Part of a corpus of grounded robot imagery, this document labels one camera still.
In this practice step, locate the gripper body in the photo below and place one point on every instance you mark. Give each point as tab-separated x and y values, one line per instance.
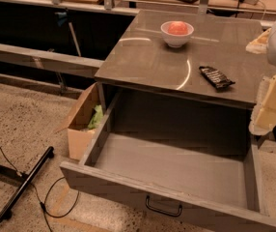
263	118

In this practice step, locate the grey top drawer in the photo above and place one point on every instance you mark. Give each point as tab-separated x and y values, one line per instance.
193	161

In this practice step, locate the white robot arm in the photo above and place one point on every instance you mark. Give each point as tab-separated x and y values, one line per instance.
263	117

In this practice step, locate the grey drawer cabinet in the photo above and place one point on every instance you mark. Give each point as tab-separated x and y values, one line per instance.
189	58

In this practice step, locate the black snack packet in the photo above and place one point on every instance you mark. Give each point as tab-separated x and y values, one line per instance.
216	78

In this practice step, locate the white ceramic bowl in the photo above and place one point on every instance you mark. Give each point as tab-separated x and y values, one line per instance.
175	40

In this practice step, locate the red apple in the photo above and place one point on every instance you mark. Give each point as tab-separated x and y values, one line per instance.
177	28

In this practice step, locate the green plastic bag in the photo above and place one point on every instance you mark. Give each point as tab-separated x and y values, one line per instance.
96	118

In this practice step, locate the brown cardboard box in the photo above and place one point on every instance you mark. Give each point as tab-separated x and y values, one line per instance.
77	121

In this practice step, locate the black stand leg bar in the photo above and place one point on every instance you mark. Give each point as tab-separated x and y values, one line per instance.
6	212

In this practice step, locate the grey metal rail beam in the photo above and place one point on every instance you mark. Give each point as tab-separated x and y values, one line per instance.
49	61

